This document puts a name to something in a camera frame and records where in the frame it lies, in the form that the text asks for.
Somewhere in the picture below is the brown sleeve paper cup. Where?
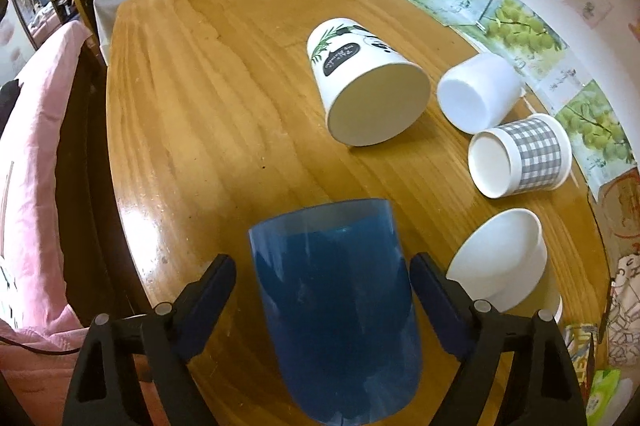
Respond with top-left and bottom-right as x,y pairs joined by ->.
446,208 -> 563,321

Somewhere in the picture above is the green tissue pack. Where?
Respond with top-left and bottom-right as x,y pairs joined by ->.
586,368 -> 634,426

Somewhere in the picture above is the grey checkered paper cup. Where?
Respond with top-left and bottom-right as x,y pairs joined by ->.
468,113 -> 572,200

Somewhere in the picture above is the letter print fabric bag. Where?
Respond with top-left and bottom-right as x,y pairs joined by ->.
606,253 -> 639,366

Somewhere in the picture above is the grape print paper strip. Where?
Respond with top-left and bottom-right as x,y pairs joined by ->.
408,0 -> 637,200

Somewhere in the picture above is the blue plastic cup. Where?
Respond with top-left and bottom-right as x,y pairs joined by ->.
248,198 -> 422,425

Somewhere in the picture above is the brown cartoon cardboard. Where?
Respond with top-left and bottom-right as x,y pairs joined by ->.
594,167 -> 640,266

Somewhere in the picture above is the plain white paper cup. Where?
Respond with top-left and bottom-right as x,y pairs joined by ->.
436,52 -> 524,134

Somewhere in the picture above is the leaf print paper cup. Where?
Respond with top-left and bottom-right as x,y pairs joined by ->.
307,18 -> 431,146

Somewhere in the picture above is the pink blanket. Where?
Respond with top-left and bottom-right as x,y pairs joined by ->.
0,18 -> 172,426

